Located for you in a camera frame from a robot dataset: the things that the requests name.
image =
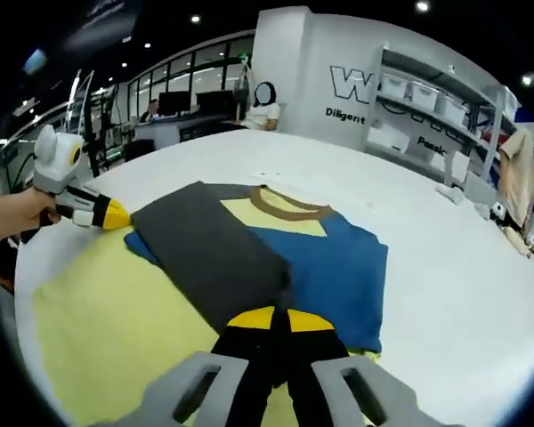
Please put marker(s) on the person's left hand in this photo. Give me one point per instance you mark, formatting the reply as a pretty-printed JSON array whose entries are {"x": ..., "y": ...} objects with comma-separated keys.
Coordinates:
[{"x": 22, "y": 211}]

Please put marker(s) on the small hanging screen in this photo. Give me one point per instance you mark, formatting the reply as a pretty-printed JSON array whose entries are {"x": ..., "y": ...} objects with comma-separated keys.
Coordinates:
[{"x": 35, "y": 61}]

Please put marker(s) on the round ceiling spotlights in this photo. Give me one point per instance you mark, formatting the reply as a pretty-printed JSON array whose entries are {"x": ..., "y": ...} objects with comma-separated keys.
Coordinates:
[{"x": 196, "y": 18}]

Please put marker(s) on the grey metal storage shelf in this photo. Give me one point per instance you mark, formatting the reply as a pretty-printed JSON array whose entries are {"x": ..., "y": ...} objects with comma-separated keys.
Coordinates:
[{"x": 495, "y": 133}]

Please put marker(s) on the beige shirt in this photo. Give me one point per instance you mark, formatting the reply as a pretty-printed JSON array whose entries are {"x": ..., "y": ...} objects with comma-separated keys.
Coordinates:
[{"x": 520, "y": 178}]

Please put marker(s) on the dark hanging banner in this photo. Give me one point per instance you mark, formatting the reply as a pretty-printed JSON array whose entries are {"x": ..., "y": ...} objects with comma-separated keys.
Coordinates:
[{"x": 102, "y": 26}]

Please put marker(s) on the row of white storage bins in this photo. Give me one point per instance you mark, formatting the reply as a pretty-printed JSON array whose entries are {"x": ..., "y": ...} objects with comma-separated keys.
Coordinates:
[{"x": 427, "y": 95}]

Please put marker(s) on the small white cardboard box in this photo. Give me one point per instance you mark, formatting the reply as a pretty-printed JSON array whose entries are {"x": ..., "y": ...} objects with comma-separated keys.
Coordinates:
[{"x": 456, "y": 164}]

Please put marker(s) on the beige soft roll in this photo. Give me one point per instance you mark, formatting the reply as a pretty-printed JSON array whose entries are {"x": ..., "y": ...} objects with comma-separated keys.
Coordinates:
[{"x": 520, "y": 242}]

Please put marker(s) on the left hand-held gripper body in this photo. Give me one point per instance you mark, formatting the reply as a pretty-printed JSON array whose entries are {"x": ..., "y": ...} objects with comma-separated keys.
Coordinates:
[{"x": 58, "y": 151}]

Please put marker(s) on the white crumpled cloth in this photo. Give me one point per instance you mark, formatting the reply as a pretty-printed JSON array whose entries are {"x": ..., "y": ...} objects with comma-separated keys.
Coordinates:
[
  {"x": 449, "y": 195},
  {"x": 483, "y": 211}
]

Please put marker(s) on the black computer monitor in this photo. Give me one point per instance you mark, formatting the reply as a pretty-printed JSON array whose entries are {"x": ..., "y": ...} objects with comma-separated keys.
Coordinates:
[
  {"x": 174, "y": 103},
  {"x": 214, "y": 103}
]

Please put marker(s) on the large white cardboard box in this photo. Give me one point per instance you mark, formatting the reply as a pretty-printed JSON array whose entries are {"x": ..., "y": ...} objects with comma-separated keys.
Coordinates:
[{"x": 387, "y": 139}]

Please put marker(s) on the black box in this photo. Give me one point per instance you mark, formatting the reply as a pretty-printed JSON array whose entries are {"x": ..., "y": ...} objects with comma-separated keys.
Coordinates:
[{"x": 139, "y": 150}]

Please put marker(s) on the dark office desk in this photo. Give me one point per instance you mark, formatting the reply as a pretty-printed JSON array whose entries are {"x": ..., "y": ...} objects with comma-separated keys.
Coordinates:
[{"x": 182, "y": 131}]

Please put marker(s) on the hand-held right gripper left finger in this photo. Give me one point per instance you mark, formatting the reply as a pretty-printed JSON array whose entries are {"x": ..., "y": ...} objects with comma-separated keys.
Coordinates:
[{"x": 245, "y": 356}]

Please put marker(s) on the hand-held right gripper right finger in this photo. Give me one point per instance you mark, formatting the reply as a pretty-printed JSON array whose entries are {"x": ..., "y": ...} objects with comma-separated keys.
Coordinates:
[{"x": 320, "y": 356}]

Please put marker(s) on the yellow blue grey garment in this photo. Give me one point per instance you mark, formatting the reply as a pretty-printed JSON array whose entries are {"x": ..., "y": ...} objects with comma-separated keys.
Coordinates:
[{"x": 204, "y": 258}]

